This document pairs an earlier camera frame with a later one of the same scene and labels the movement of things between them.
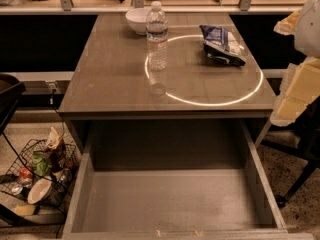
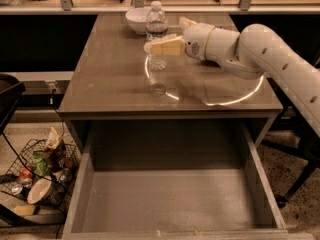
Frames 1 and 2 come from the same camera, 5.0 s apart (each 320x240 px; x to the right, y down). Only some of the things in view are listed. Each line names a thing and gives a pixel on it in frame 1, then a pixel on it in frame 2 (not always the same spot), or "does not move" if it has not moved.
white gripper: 309,34 to 194,41
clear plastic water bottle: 157,30 does not move
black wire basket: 46,171 does not move
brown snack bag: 56,149 does not move
